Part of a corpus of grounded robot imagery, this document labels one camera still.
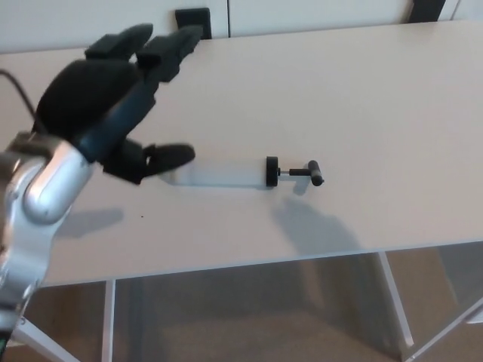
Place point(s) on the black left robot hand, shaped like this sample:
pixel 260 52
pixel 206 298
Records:
pixel 87 98

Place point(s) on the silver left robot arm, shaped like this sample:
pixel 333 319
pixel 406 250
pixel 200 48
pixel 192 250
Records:
pixel 41 196

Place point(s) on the white desk leg frame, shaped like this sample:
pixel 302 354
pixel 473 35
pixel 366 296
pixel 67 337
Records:
pixel 396 301
pixel 108 320

